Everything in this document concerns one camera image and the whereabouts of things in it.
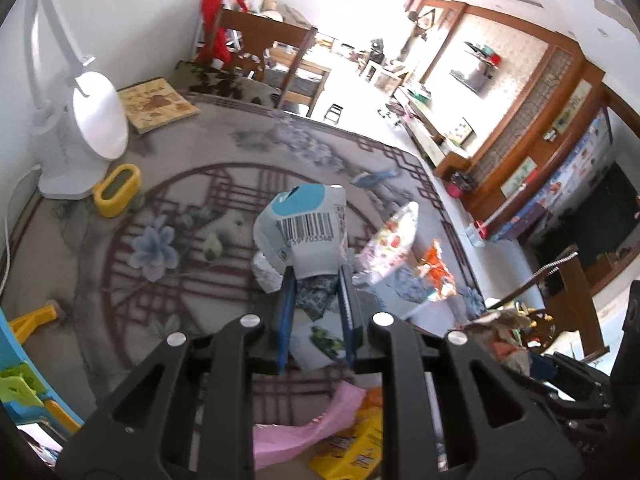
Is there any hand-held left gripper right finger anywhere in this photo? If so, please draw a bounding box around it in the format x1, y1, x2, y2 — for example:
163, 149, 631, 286
337, 262, 590, 480

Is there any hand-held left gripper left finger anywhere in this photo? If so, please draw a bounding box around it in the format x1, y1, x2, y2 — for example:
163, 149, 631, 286
55, 264, 298, 480

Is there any silver blue toothpaste box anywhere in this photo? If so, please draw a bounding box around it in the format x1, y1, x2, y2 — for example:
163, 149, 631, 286
252, 185, 349, 281

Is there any green patterned packet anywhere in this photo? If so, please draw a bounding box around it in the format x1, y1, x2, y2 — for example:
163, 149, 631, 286
295, 274, 342, 320

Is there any white paper with green print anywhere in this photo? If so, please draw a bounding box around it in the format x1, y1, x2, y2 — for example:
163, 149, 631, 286
289, 321, 351, 372

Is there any crumpled white tissue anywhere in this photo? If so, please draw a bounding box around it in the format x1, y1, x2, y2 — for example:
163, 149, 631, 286
251, 252, 285, 293

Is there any wooden chair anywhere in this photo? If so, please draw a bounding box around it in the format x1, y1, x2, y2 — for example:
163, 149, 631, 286
212, 6, 333, 118
495, 245, 611, 361

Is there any pile of crumpled wrappers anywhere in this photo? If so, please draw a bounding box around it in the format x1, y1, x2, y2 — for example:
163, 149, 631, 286
462, 305, 556, 376

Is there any white floral snack packet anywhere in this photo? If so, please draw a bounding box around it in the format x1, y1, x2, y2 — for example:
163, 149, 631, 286
354, 201, 420, 287

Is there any orange plastic wrapper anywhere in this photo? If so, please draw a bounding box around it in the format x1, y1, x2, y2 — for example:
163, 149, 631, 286
416, 240, 457, 305

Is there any pink plastic bag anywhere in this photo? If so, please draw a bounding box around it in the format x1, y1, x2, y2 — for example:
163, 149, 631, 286
252, 381, 367, 470

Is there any yellow packet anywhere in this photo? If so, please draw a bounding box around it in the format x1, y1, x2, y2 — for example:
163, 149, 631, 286
307, 387, 385, 480

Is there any mop with white dustpan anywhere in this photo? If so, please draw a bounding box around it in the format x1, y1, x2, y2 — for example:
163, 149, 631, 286
467, 202, 508, 248

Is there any red waste bin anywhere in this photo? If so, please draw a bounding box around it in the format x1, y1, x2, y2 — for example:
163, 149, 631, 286
446, 171, 476, 200

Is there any blue printed board box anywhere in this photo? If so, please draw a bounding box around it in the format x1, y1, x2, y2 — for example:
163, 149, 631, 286
492, 110, 616, 243

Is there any low wooden cabinet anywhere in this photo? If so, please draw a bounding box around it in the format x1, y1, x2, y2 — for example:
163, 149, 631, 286
392, 87, 473, 166

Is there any yellow oval container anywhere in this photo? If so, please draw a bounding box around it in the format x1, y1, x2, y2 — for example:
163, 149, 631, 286
93, 164, 143, 218

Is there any framed picture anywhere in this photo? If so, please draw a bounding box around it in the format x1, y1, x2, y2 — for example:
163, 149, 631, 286
446, 117, 474, 147

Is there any yellow plastic toy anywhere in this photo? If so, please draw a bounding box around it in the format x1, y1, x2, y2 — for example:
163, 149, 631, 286
9, 300, 59, 347

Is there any brown cover book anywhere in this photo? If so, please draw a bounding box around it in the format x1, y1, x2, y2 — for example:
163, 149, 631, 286
117, 76, 202, 135

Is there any blue plastic toy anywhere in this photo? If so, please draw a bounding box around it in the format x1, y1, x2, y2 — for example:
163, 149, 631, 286
0, 307, 85, 441

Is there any green plastic toy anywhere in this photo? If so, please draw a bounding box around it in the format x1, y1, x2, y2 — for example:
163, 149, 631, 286
0, 365, 46, 407

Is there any white desk lamp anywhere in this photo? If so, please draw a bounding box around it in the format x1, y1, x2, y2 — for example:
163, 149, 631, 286
27, 0, 129, 200

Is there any red cloth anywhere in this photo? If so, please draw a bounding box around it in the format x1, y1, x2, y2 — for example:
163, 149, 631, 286
195, 0, 251, 68

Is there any white pearl string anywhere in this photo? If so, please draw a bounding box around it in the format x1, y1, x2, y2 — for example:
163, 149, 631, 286
530, 251, 578, 276

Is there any wall shelf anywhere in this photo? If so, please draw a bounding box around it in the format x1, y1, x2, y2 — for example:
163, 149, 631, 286
450, 40, 503, 96

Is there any white power cable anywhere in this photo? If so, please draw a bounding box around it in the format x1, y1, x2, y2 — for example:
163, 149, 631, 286
0, 162, 43, 291

